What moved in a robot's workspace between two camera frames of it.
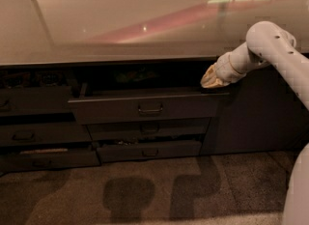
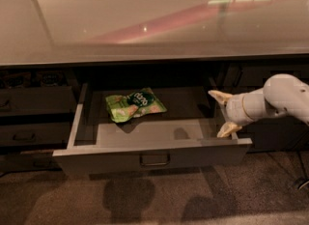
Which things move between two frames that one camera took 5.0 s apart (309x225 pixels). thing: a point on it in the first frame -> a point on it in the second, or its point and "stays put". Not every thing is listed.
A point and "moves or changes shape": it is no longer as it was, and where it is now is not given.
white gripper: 223,66 -> 235,109
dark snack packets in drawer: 19,79 stays put
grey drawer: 35,98 stays put
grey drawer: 178,106 moves or changes shape
